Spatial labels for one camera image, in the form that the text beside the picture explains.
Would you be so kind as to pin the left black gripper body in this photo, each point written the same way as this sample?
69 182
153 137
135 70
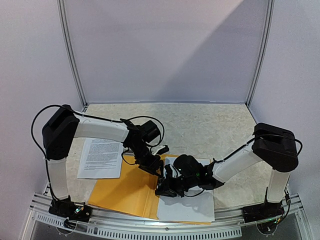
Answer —
145 162

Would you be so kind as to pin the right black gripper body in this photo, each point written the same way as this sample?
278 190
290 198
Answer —
169 184

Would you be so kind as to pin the orange file folder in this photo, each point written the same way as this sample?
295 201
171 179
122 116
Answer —
132 193

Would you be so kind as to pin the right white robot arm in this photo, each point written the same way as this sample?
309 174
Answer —
270 144

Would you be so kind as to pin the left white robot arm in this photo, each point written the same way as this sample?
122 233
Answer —
67 124

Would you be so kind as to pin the stack of printed papers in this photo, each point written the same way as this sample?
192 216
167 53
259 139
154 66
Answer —
100 159

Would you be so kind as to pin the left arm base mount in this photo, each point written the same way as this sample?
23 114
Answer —
74 211

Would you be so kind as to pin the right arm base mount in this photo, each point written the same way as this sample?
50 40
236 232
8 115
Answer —
266 211

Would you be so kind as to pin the right aluminium frame post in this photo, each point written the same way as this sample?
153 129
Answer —
262 51

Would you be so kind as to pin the aluminium frame post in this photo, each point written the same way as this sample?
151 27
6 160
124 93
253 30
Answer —
262 51
61 4

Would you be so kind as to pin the left aluminium frame post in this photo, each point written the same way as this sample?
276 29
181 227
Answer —
61 4

